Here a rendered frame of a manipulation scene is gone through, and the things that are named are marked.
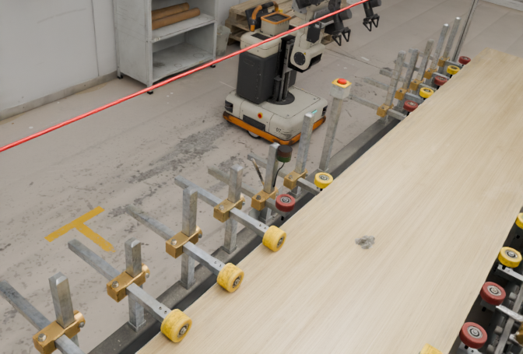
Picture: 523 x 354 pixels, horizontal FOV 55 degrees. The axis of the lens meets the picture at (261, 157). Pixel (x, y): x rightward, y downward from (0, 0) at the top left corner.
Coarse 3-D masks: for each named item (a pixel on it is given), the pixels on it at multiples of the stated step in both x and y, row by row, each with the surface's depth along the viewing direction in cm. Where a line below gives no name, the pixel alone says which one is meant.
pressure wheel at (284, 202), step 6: (276, 198) 207; (282, 198) 208; (288, 198) 208; (276, 204) 206; (282, 204) 205; (288, 204) 205; (294, 204) 207; (282, 210) 206; (288, 210) 206; (282, 216) 212
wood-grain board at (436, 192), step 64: (512, 64) 364; (448, 128) 273; (512, 128) 281; (320, 192) 215; (384, 192) 220; (448, 192) 225; (512, 192) 230; (256, 256) 180; (320, 256) 183; (384, 256) 187; (448, 256) 191; (192, 320) 155; (256, 320) 157; (320, 320) 160; (384, 320) 163; (448, 320) 166
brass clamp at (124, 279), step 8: (144, 264) 163; (144, 272) 160; (112, 280) 156; (120, 280) 156; (128, 280) 156; (136, 280) 158; (144, 280) 162; (112, 288) 153; (120, 288) 153; (112, 296) 155; (120, 296) 154
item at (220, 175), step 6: (210, 168) 227; (216, 168) 228; (210, 174) 228; (216, 174) 225; (222, 174) 224; (228, 174) 225; (222, 180) 225; (228, 180) 222; (246, 186) 219; (246, 192) 218; (252, 192) 216; (270, 198) 214; (270, 204) 212; (276, 210) 211
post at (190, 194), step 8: (184, 192) 165; (192, 192) 165; (184, 200) 167; (192, 200) 166; (184, 208) 169; (192, 208) 169; (184, 216) 171; (192, 216) 171; (184, 224) 173; (192, 224) 173; (184, 232) 175; (192, 232) 175; (184, 256) 182; (184, 264) 184; (192, 264) 185; (184, 272) 186; (192, 272) 188; (184, 280) 189; (192, 280) 191
